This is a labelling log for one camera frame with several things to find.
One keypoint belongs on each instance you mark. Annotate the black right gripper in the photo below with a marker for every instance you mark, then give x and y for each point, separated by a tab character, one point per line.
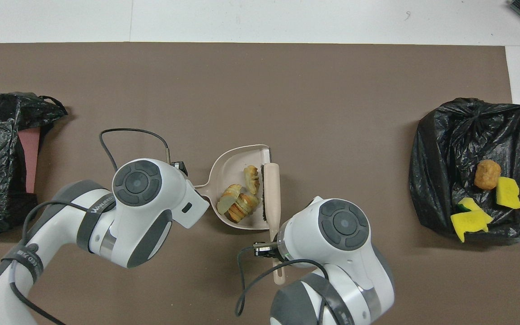
266	249

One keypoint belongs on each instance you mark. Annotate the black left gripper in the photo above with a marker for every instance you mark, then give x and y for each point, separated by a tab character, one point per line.
181	169

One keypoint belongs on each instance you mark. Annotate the beige plastic dustpan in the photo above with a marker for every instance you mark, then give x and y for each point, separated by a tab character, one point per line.
228	167

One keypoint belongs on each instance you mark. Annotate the golden croissant piece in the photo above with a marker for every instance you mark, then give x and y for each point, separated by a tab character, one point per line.
251	179
244	206

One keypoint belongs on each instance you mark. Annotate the beige hand brush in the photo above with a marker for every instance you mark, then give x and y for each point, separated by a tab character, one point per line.
272	194

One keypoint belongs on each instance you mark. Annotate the pale pastry piece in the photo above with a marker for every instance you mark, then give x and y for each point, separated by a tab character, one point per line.
227	201

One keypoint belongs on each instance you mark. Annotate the yellow sponge piece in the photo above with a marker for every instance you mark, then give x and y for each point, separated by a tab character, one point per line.
508	193
467	222

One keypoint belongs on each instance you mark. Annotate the yellow sponge with green scourer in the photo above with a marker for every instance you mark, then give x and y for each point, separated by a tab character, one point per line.
471	204

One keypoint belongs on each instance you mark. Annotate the brown bread roll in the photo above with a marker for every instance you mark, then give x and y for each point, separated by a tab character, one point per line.
487	175

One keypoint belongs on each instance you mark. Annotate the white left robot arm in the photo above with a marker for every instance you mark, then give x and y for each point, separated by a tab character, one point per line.
142	189

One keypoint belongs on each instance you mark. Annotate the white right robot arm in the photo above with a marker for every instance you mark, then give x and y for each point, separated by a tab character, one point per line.
332	234

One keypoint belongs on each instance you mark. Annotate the pink plastic bin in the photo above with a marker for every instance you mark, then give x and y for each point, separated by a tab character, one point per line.
30	153

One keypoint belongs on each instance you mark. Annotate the brown table mat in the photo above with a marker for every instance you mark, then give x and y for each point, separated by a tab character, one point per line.
287	90

